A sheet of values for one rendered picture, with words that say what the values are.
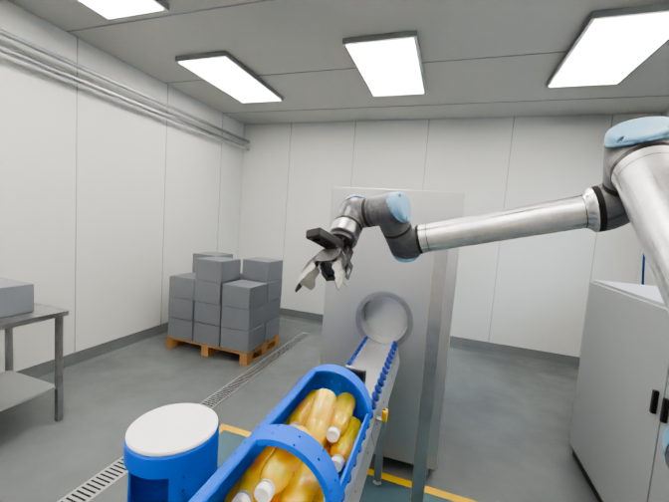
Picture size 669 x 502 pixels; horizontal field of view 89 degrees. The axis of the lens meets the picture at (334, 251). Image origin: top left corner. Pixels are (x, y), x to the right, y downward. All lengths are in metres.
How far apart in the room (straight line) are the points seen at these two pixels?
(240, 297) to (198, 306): 0.63
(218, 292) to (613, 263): 5.10
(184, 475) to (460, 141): 5.11
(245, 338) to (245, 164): 3.45
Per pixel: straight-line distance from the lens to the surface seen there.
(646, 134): 0.93
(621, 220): 1.04
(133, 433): 1.37
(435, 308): 1.66
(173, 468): 1.28
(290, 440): 0.91
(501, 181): 5.47
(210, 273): 4.33
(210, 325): 4.46
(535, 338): 5.72
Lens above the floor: 1.75
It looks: 5 degrees down
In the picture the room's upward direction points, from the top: 4 degrees clockwise
